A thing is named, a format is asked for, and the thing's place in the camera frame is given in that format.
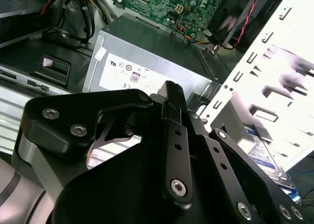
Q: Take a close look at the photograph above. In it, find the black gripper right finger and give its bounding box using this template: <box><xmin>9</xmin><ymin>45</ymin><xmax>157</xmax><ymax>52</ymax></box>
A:
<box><xmin>183</xmin><ymin>111</ymin><xmax>306</xmax><ymax>224</ymax></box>

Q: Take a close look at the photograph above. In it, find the hard disk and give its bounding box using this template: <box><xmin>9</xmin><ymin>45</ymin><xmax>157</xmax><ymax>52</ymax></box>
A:
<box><xmin>245</xmin><ymin>127</ymin><xmax>301</xmax><ymax>202</ymax></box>

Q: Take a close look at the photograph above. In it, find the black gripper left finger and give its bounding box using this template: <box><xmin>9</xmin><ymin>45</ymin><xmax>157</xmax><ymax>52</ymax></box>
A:
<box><xmin>14</xmin><ymin>80</ymin><xmax>195</xmax><ymax>208</ymax></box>

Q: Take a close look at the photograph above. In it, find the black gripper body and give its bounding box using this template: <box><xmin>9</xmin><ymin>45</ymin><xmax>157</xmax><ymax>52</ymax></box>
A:
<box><xmin>52</xmin><ymin>133</ymin><xmax>247</xmax><ymax>224</ymax></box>

